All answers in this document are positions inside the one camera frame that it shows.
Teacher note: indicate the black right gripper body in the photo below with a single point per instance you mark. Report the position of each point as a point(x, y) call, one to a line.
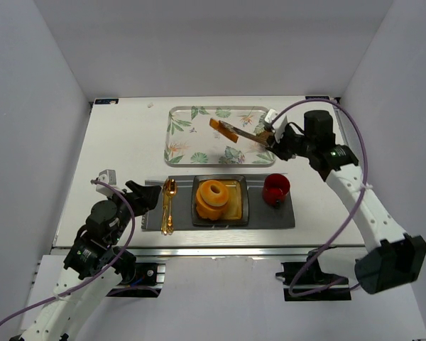
point(280, 140)

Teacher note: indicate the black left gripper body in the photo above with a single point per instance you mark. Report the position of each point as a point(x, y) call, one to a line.
point(135, 198)

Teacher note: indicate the stainless steel serving tongs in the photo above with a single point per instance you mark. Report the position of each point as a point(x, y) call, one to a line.
point(246, 134)

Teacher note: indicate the orange round sponge cake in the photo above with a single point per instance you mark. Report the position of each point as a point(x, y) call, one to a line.
point(206, 211)

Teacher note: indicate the brown bread slice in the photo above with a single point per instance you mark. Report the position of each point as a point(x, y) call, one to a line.
point(221, 128)

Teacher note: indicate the orange glazed bagel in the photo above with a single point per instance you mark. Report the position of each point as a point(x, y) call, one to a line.
point(214, 193)

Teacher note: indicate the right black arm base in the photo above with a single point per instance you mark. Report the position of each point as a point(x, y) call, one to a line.
point(311, 279)

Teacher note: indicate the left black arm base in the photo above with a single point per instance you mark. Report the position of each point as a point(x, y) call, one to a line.
point(146, 283)

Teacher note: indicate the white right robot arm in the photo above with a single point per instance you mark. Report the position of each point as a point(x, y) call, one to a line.
point(393, 258)

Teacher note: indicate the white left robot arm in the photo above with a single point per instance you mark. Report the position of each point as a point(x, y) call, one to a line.
point(95, 265)

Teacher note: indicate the gold knife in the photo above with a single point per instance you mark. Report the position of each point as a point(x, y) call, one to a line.
point(167, 220)

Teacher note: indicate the gold spoon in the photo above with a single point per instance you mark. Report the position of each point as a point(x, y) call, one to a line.
point(172, 209)

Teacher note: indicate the dark brown chocolate pastry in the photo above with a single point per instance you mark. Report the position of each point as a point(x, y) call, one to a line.
point(264, 135)

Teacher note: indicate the red enamel mug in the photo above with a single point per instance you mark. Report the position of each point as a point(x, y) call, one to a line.
point(275, 189)

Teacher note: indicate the floral white serving tray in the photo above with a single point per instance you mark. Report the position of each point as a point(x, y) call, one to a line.
point(190, 140)

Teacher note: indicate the grey striped placemat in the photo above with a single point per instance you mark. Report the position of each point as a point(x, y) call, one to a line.
point(260, 214)

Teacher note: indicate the brown square ceramic plate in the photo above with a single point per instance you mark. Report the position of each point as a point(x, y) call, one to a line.
point(237, 213)

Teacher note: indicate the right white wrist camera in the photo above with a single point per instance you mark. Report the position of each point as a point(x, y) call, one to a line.
point(274, 126)

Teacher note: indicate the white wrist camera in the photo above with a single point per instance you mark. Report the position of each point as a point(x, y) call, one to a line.
point(104, 182)
point(274, 126)

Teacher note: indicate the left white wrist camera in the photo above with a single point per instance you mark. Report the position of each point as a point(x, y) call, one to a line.
point(104, 182)

